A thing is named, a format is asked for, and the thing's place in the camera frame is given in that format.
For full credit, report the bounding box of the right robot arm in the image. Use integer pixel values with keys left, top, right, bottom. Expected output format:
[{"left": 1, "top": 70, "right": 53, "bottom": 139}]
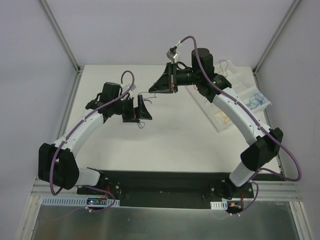
[{"left": 148, "top": 47, "right": 284, "bottom": 200}]

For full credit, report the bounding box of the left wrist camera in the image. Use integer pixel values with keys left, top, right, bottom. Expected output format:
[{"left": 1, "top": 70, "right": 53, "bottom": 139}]
[{"left": 129, "top": 85, "right": 136, "bottom": 91}]

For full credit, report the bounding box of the right white cable duct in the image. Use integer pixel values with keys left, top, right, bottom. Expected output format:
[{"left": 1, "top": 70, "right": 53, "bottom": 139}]
[{"left": 210, "top": 201, "right": 228, "bottom": 211}]

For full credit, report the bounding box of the dark blue wire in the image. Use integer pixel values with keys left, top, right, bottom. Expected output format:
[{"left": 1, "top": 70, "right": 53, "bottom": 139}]
[{"left": 246, "top": 92, "right": 266, "bottom": 111}]

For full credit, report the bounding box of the left aluminium frame post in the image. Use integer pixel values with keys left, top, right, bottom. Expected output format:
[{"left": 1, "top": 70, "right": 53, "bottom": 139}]
[{"left": 38, "top": 0, "right": 85, "bottom": 73}]

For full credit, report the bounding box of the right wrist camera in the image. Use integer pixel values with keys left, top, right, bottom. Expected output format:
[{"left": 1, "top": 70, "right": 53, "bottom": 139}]
[{"left": 166, "top": 46, "right": 180, "bottom": 63}]

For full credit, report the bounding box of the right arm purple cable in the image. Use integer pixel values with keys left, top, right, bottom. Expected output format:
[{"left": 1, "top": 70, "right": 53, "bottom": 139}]
[{"left": 177, "top": 36, "right": 303, "bottom": 210}]

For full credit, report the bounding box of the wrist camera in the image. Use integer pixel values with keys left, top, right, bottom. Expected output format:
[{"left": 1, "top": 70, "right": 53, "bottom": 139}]
[
  {"left": 129, "top": 85, "right": 136, "bottom": 91},
  {"left": 166, "top": 46, "right": 180, "bottom": 63}
]

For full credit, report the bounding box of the white cable duct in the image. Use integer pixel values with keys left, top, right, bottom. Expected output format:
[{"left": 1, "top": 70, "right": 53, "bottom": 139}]
[
  {"left": 210, "top": 201, "right": 228, "bottom": 211},
  {"left": 42, "top": 196, "right": 120, "bottom": 208}
]

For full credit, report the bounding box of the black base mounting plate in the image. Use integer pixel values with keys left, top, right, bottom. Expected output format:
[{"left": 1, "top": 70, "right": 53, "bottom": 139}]
[{"left": 77, "top": 170, "right": 254, "bottom": 209}]

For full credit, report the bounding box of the brown wire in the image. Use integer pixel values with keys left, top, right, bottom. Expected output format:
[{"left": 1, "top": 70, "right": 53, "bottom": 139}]
[{"left": 217, "top": 59, "right": 230, "bottom": 77}]

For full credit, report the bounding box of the purple wire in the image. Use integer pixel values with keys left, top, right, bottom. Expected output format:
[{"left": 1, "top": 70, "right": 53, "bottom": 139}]
[{"left": 137, "top": 92, "right": 157, "bottom": 130}]

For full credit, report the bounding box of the white foam compartment tray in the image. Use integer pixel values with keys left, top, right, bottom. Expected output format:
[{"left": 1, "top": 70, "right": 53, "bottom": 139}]
[{"left": 186, "top": 60, "right": 272, "bottom": 133}]

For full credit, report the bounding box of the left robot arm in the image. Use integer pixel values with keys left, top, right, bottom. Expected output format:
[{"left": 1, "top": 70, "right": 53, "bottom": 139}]
[{"left": 38, "top": 82, "right": 152, "bottom": 195}]

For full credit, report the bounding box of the left white cable duct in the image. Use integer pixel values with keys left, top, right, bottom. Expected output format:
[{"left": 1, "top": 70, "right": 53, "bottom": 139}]
[{"left": 42, "top": 196, "right": 120, "bottom": 208}]

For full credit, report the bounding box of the orange wire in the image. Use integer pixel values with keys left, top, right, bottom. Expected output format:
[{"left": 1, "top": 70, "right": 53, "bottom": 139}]
[{"left": 213, "top": 111, "right": 231, "bottom": 125}]

